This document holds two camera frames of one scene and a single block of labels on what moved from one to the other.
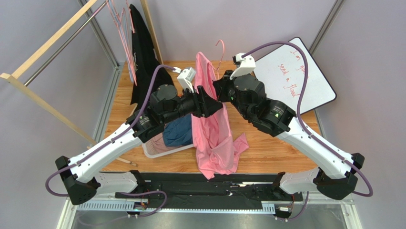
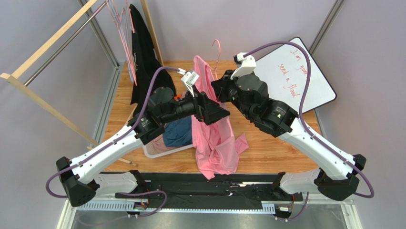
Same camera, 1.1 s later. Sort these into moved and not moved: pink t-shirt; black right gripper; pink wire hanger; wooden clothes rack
Moved: pink wire hanger
Not moved: wooden clothes rack; pink t-shirt; black right gripper
